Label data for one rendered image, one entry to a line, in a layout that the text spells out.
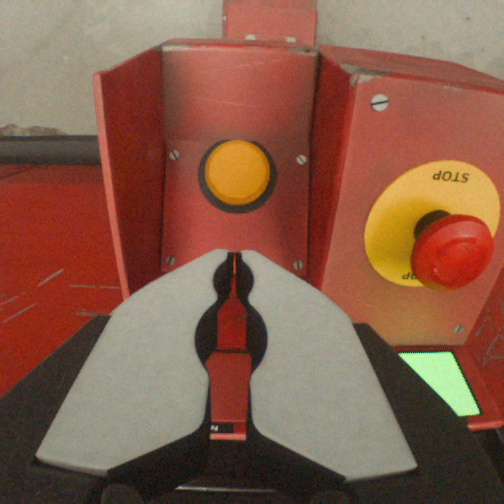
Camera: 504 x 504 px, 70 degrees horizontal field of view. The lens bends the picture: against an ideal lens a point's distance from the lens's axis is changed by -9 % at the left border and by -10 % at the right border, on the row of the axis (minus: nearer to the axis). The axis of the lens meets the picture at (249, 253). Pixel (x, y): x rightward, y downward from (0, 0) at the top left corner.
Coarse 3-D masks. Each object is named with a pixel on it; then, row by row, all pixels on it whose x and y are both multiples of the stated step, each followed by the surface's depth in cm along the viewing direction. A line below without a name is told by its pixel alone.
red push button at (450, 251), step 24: (432, 216) 18; (456, 216) 16; (432, 240) 16; (456, 240) 16; (480, 240) 16; (432, 264) 16; (456, 264) 16; (480, 264) 16; (432, 288) 17; (456, 288) 17
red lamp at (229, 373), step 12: (216, 360) 22; (228, 360) 22; (240, 360) 22; (216, 372) 21; (228, 372) 21; (240, 372) 21; (216, 384) 20; (228, 384) 20; (240, 384) 20; (216, 396) 20; (228, 396) 20; (240, 396) 20; (216, 408) 19; (228, 408) 19; (240, 408) 19; (216, 420) 19; (228, 420) 19; (240, 420) 19
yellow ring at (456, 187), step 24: (432, 168) 17; (456, 168) 17; (384, 192) 18; (408, 192) 18; (432, 192) 17; (456, 192) 17; (480, 192) 17; (384, 216) 18; (408, 216) 18; (480, 216) 18; (384, 240) 19; (408, 240) 19; (384, 264) 20; (408, 264) 20
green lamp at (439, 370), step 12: (408, 360) 22; (420, 360) 22; (432, 360) 22; (444, 360) 22; (420, 372) 21; (432, 372) 21; (444, 372) 21; (456, 372) 21; (432, 384) 21; (444, 384) 21; (456, 384) 21; (444, 396) 20; (456, 396) 20; (468, 396) 20; (456, 408) 19; (468, 408) 19
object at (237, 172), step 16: (224, 144) 23; (240, 144) 23; (208, 160) 23; (224, 160) 23; (240, 160) 23; (256, 160) 23; (208, 176) 23; (224, 176) 23; (240, 176) 23; (256, 176) 23; (224, 192) 23; (240, 192) 23; (256, 192) 23
